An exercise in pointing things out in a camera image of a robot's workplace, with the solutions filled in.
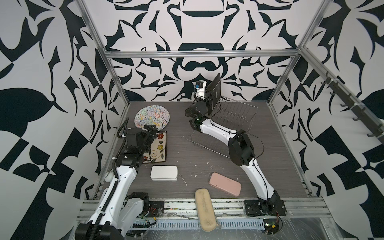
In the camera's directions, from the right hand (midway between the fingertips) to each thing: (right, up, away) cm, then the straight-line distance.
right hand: (213, 91), depth 82 cm
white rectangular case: (-27, -45, +1) cm, 52 cm away
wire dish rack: (+16, -13, +25) cm, 33 cm away
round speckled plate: (-39, -13, +30) cm, 50 cm away
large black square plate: (0, -1, 0) cm, 1 cm away
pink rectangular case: (+6, -50, -1) cm, 50 cm away
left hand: (-32, -20, -3) cm, 37 cm away
